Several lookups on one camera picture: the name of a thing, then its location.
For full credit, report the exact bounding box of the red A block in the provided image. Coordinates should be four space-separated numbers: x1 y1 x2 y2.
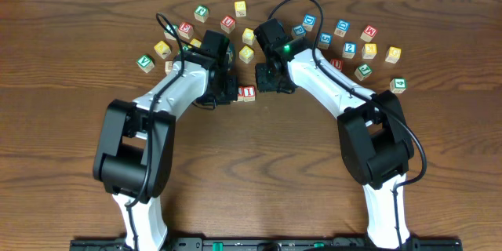
237 86 244 102

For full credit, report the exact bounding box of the green V block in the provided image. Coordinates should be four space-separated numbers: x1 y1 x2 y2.
136 54 155 73

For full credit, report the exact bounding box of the yellow G block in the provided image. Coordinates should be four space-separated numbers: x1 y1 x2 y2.
385 46 402 64

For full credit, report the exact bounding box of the red U block upper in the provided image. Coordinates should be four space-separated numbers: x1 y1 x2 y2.
220 16 236 34

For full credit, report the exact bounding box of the yellow block top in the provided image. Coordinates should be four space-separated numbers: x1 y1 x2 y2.
235 1 247 17

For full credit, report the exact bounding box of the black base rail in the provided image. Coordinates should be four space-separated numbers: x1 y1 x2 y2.
69 237 463 251

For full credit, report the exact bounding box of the red E block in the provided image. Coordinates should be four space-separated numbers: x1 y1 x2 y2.
178 22 194 39

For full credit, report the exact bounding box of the red u block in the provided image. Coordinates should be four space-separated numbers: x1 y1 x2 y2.
220 16 236 34
330 59 344 71

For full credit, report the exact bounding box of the red U block lower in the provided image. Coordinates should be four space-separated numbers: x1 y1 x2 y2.
330 59 344 71

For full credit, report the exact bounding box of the green 4 block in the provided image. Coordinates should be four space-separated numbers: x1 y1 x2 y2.
390 78 407 93

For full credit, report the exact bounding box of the blue 2 block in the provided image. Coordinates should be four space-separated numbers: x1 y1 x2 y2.
342 42 357 59

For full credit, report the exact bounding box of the blue D block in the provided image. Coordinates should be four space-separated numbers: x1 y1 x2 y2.
302 14 317 31

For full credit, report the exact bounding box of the blue P block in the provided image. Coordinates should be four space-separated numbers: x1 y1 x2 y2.
291 25 307 39

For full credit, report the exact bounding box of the yellow block lower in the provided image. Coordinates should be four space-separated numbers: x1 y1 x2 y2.
239 45 254 64

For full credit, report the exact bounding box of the red I block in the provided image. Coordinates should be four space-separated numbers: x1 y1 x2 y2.
243 86 256 102

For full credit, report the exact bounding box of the green J block right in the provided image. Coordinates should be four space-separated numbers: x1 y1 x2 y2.
355 64 373 81

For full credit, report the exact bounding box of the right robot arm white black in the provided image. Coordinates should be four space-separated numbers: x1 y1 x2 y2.
256 38 418 249

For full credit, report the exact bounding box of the green j block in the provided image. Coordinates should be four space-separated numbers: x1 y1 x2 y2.
355 64 373 81
194 5 209 23

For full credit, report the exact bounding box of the yellow block middle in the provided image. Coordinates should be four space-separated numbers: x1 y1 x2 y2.
242 28 256 45

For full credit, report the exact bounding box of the red M block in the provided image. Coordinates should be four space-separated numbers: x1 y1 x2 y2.
360 25 377 42

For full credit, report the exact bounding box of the yellow block left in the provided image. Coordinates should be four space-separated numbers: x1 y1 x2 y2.
154 41 172 59

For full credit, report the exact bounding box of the plain wooden picture block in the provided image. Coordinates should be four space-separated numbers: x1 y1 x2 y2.
165 61 173 75

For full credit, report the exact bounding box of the blue 5 block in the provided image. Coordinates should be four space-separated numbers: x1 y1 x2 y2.
318 32 333 49

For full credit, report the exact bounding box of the yellow block beside N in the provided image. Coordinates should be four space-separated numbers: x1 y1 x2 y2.
191 38 202 48

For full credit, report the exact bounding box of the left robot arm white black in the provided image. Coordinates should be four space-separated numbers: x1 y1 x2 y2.
93 48 237 250

